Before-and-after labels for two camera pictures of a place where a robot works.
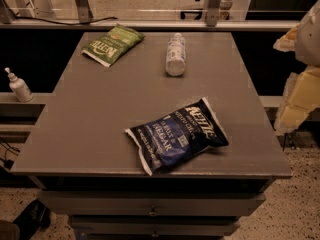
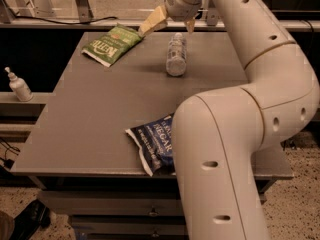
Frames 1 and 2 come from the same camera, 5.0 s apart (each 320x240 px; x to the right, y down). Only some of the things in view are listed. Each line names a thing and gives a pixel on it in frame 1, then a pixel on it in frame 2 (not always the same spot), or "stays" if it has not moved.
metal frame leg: (83, 6) stays
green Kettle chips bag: (108, 48) stays
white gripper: (310, 39) -> (181, 10)
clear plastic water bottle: (176, 63) stays
